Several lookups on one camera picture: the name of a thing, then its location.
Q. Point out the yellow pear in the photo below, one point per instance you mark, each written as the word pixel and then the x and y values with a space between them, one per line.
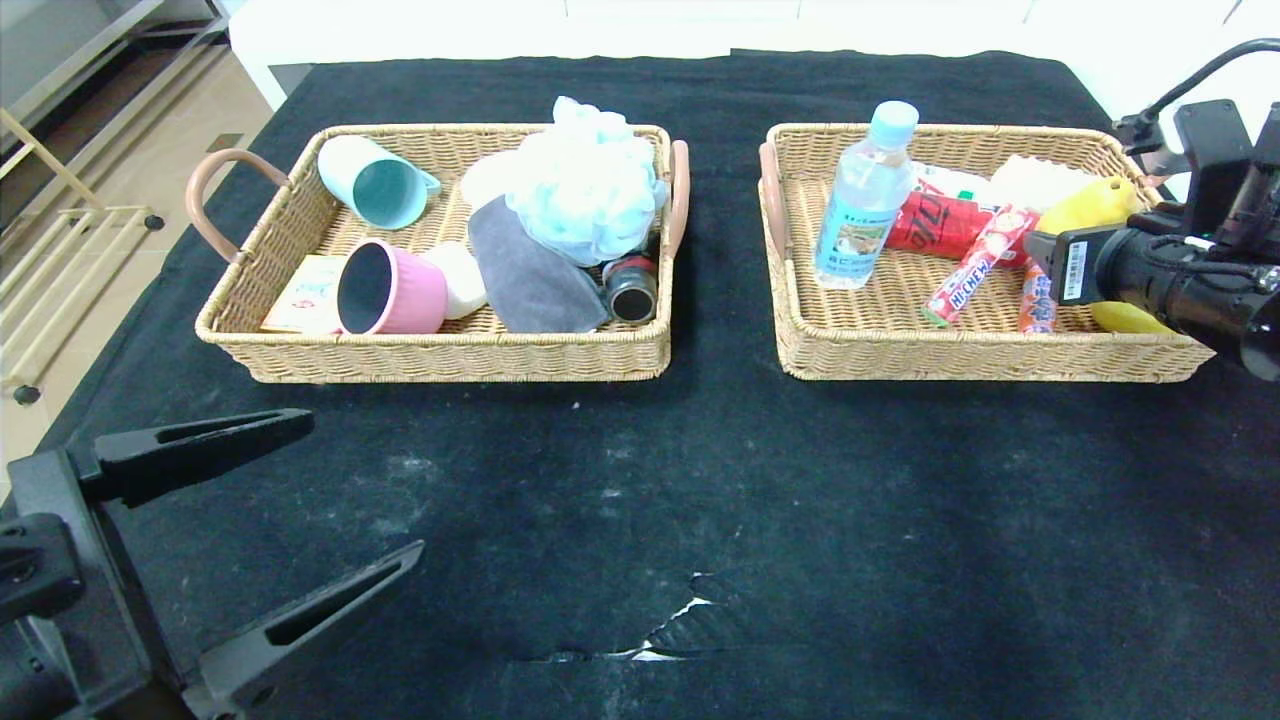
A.
pixel 1090 205

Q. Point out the light blue bath pouf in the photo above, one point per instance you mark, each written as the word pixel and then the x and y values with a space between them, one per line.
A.
pixel 590 190

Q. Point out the white snack packet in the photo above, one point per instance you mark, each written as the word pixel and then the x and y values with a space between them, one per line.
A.
pixel 955 182

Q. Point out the white soap bar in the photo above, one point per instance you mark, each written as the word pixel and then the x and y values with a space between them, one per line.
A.
pixel 462 280

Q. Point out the red Hi-Chew candy stick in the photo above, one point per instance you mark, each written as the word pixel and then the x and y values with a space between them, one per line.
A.
pixel 975 270

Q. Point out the brown low shelf unit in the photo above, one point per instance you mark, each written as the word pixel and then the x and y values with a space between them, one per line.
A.
pixel 120 70

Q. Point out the white round dish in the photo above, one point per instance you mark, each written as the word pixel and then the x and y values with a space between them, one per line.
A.
pixel 490 180

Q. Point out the yellow lemon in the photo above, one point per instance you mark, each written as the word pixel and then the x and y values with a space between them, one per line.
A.
pixel 1130 318

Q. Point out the white side cabinet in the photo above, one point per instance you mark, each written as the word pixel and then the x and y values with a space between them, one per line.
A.
pixel 285 30

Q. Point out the teal plastic cup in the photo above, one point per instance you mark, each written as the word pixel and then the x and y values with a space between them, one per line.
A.
pixel 375 185

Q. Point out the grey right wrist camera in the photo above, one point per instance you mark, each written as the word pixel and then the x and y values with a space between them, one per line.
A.
pixel 1210 150

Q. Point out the black and red tube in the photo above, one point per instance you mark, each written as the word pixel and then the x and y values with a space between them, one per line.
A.
pixel 630 290

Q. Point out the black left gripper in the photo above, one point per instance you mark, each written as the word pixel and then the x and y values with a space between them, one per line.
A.
pixel 75 560

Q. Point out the red cola can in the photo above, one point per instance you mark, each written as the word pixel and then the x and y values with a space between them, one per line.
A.
pixel 940 225

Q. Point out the clear water bottle blue cap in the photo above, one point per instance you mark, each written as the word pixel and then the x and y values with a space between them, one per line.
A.
pixel 865 210

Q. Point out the green card box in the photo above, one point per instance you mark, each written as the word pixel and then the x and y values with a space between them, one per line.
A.
pixel 300 295

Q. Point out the wooden rack on wheels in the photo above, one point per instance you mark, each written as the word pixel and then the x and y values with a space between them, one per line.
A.
pixel 28 394

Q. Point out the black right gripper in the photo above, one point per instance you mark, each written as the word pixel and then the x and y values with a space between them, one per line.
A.
pixel 1070 266

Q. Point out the orange sausage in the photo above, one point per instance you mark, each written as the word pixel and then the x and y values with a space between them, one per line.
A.
pixel 1038 300

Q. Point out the grey cloth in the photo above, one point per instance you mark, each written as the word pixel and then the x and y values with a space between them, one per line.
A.
pixel 530 285

